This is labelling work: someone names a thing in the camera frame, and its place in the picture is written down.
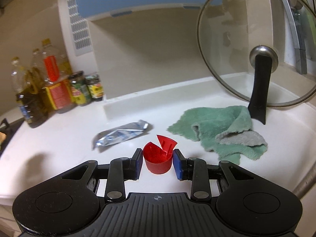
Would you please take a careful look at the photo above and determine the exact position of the red bottle cap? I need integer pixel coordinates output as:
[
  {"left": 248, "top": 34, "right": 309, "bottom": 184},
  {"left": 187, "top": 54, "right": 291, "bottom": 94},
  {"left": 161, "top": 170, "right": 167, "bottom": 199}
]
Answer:
[{"left": 143, "top": 135, "right": 177, "bottom": 174}]

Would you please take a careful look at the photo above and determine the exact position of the white wall vent grille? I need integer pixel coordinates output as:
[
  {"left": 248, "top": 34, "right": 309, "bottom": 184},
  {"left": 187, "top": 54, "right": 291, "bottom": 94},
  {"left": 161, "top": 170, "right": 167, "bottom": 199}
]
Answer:
[{"left": 66, "top": 0, "right": 92, "bottom": 57}]

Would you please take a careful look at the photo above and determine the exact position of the red handle oil bottle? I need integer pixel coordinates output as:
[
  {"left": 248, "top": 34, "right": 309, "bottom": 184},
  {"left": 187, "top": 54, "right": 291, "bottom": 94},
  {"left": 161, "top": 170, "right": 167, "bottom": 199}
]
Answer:
[{"left": 42, "top": 38, "right": 75, "bottom": 114}]

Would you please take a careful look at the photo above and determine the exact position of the large pickle jar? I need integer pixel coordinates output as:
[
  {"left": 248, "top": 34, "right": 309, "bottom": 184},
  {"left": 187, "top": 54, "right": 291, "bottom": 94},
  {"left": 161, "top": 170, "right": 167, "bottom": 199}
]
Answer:
[{"left": 68, "top": 71, "right": 92, "bottom": 106}]

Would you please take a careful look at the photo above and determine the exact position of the green dish cloth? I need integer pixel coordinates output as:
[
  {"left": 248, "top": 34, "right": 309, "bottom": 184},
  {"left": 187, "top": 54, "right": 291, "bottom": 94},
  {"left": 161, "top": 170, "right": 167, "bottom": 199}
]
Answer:
[{"left": 167, "top": 106, "right": 268, "bottom": 165}]

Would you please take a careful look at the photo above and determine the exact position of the yellow cap oil bottle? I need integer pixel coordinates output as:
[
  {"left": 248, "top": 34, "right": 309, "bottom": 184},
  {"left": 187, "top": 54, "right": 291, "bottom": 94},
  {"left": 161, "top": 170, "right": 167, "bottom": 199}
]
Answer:
[{"left": 30, "top": 48, "right": 47, "bottom": 92}]

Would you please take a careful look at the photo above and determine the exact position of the glass pot lid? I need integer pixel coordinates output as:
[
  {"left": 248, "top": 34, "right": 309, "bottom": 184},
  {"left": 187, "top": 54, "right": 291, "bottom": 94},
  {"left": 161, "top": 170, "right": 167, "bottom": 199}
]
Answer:
[{"left": 197, "top": 0, "right": 315, "bottom": 123}]

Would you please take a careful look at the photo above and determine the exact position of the chrome faucet pipe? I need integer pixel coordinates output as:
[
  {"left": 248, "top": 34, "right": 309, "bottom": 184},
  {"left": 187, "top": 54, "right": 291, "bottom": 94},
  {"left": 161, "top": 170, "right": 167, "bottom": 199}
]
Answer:
[{"left": 282, "top": 0, "right": 308, "bottom": 75}]

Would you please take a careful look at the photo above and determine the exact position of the blue label oil bottle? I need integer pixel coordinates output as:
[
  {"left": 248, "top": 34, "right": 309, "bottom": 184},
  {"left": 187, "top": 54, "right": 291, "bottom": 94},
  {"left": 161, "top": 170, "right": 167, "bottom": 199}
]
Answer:
[{"left": 11, "top": 57, "right": 48, "bottom": 128}]

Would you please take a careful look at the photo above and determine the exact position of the silver foil pouch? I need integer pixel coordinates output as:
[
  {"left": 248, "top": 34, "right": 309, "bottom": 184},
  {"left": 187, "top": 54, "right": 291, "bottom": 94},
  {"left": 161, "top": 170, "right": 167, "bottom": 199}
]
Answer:
[{"left": 92, "top": 120, "right": 150, "bottom": 150}]

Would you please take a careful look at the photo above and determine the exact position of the small pickle jar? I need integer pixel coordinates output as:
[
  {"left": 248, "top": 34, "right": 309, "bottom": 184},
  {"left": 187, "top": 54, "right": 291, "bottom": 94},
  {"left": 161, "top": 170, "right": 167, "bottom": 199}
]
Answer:
[{"left": 85, "top": 73, "right": 104, "bottom": 101}]

